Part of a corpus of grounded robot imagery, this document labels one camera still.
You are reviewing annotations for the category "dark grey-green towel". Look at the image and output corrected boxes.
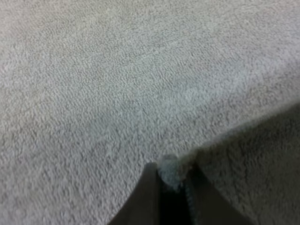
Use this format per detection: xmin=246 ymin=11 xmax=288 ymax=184
xmin=158 ymin=102 xmax=300 ymax=225

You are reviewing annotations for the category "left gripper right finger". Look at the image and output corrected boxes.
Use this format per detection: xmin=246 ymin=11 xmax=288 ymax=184
xmin=184 ymin=163 xmax=257 ymax=225

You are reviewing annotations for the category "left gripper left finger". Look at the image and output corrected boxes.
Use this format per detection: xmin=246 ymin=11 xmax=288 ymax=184
xmin=109 ymin=162 xmax=163 ymax=225

